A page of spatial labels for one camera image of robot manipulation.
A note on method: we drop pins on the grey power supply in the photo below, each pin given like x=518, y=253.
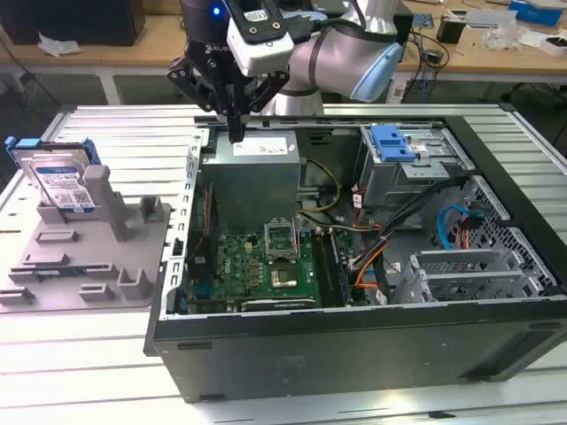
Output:
x=248, y=186

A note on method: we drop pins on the hard disk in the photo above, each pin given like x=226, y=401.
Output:
x=53, y=177

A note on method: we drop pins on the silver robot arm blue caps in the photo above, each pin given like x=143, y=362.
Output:
x=328, y=53

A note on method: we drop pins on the CPU socket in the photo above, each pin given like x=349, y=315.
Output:
x=283, y=276

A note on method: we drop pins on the large black box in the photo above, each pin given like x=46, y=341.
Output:
x=66, y=22

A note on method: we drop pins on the blue cardboard box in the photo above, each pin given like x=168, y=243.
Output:
x=533, y=11

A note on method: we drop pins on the white crumpled paper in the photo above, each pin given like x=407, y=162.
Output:
x=57, y=44

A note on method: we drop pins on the RAM stick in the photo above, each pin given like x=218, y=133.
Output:
x=57, y=272
x=340, y=270

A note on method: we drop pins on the clear plastic bag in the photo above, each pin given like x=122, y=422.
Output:
x=505, y=35

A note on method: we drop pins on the green motherboard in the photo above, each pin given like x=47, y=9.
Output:
x=239, y=261

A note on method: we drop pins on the small black cube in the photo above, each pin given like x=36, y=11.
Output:
x=449, y=31

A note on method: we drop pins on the tall metal drive cage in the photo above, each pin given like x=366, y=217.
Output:
x=398, y=186

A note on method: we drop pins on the white and black box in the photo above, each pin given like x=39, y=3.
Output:
x=553, y=46

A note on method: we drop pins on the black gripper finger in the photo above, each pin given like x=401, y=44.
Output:
x=195, y=82
x=268, y=90

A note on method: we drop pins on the black expansion slot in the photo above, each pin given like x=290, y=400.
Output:
x=279, y=304

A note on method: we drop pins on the wooden desk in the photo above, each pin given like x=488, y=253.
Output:
x=133, y=55

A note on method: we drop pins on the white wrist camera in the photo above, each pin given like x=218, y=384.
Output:
x=266, y=53

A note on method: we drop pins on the black case fan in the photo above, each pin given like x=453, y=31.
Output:
x=201, y=234

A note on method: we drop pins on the black PC case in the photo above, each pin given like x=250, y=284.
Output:
x=310, y=354

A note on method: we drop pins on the blue bay latch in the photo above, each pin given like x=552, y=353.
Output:
x=392, y=146

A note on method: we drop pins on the grey parts rack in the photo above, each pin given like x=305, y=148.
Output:
x=88, y=248

